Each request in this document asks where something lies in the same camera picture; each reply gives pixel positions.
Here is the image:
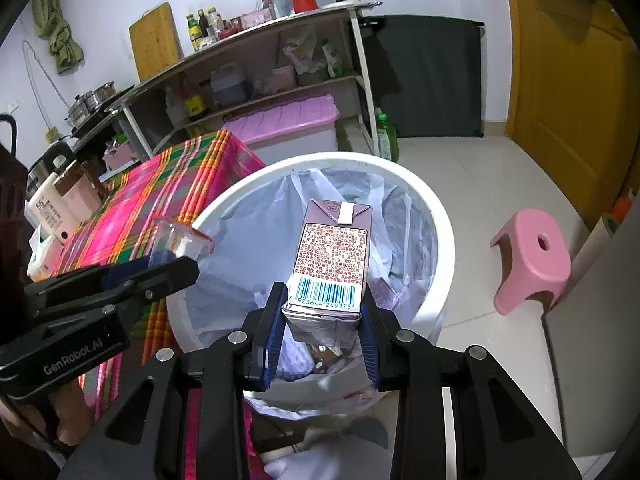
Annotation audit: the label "white plastic jug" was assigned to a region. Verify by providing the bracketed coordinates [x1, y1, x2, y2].
[165, 87, 188, 126]

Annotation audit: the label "beige container with brown lid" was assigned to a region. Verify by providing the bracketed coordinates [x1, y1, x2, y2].
[52, 160, 108, 223]

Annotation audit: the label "clear plastic cup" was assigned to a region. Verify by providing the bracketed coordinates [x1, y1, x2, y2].
[149, 217, 216, 267]

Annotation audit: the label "green hanging cloth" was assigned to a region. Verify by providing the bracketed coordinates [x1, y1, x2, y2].
[31, 0, 85, 76]

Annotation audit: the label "steel kitchen shelf unit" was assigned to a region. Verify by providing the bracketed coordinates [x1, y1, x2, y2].
[102, 0, 383, 161]

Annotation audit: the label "dark liquid jug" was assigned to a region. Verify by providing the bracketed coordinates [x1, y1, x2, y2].
[210, 62, 248, 107]

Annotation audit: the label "white lotion bottle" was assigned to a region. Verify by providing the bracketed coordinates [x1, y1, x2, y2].
[27, 172, 68, 242]

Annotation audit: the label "pink milk carton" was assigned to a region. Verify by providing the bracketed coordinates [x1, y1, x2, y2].
[281, 198, 374, 350]

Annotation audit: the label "yellow wooden door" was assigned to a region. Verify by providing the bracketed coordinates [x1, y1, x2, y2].
[502, 0, 640, 221]

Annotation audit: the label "pink green plaid tablecloth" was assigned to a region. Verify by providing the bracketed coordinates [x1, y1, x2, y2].
[52, 130, 266, 480]

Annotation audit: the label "pink plastic stool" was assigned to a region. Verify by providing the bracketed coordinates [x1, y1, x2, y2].
[490, 210, 572, 316]

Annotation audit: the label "white round trash bin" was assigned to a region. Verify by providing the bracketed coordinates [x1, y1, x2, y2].
[165, 151, 457, 413]

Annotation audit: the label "green glass bottle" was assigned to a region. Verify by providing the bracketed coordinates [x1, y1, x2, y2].
[186, 14, 203, 51]

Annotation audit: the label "translucent bin liner bag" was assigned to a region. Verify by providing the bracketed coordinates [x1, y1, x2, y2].
[187, 167, 436, 411]

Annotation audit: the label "yellow label bottle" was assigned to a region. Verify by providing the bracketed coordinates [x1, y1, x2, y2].
[185, 80, 208, 116]

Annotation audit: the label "black folding panel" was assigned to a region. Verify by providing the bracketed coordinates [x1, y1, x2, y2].
[361, 15, 486, 139]

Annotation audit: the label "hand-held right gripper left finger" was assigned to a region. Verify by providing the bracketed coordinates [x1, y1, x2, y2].
[57, 282, 288, 480]

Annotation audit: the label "steel rice cooker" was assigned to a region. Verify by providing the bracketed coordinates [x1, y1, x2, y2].
[26, 140, 73, 191]

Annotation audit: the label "plastic bags on shelf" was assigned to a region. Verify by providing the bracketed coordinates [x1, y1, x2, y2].
[282, 30, 343, 86]

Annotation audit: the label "white wall cable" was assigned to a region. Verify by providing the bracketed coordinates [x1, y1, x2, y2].
[22, 42, 71, 131]

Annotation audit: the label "purple cloth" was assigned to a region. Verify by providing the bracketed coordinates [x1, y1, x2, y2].
[367, 277, 401, 311]

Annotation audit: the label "wooden cutting board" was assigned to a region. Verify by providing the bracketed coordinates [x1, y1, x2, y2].
[129, 2, 182, 82]

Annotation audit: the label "grey cabinet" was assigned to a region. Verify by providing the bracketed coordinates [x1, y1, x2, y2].
[542, 220, 640, 461]

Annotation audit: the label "pink basket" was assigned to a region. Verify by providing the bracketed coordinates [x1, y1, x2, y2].
[102, 135, 142, 171]

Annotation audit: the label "pink utensil box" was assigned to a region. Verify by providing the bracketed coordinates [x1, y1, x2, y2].
[240, 10, 275, 31]

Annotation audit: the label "white yellow tissue pack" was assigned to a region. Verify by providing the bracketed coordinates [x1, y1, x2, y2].
[26, 225, 63, 282]

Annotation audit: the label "small plastic food container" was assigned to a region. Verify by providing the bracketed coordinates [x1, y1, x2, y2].
[270, 65, 298, 93]

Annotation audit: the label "storage box with pink lid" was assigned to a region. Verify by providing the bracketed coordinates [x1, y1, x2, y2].
[221, 92, 338, 163]

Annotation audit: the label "steel pot with lid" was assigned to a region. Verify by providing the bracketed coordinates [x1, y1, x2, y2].
[66, 92, 96, 126]
[85, 81, 117, 108]

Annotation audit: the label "green plastic bottle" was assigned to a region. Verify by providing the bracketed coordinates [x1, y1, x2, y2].
[374, 107, 399, 162]

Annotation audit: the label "black cooktop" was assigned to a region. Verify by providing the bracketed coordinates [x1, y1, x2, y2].
[65, 85, 136, 136]

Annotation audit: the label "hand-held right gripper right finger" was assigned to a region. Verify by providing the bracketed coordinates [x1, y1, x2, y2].
[360, 291, 583, 480]

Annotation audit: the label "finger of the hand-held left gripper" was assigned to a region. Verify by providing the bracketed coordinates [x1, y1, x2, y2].
[105, 252, 176, 283]
[22, 256, 201, 332]

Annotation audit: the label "person's left hand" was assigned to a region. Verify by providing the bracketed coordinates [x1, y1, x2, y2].
[0, 385, 97, 448]

